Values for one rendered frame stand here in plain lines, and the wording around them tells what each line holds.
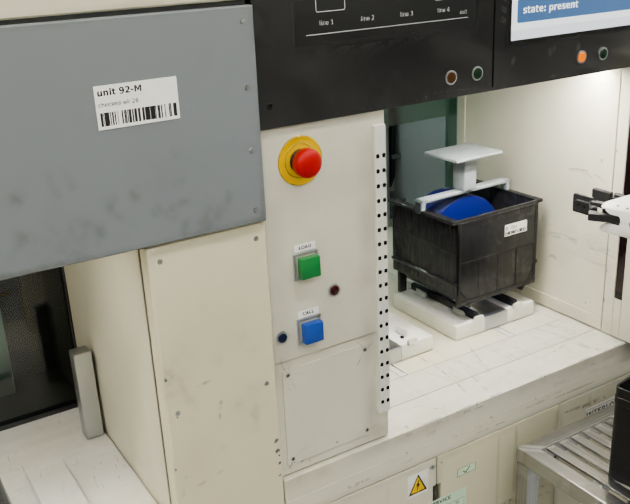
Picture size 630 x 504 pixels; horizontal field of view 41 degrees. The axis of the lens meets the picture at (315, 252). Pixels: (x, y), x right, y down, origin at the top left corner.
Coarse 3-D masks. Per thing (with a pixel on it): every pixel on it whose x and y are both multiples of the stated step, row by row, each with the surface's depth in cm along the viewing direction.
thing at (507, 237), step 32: (448, 160) 163; (448, 192) 168; (480, 192) 182; (512, 192) 174; (416, 224) 169; (448, 224) 160; (480, 224) 161; (512, 224) 166; (416, 256) 171; (448, 256) 163; (480, 256) 164; (512, 256) 169; (448, 288) 165; (480, 288) 166; (512, 288) 171
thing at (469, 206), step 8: (456, 200) 170; (464, 200) 171; (472, 200) 172; (480, 200) 173; (448, 208) 169; (456, 208) 170; (464, 208) 172; (472, 208) 173; (480, 208) 174; (488, 208) 175; (448, 216) 170; (456, 216) 171; (464, 216) 172; (472, 216) 174
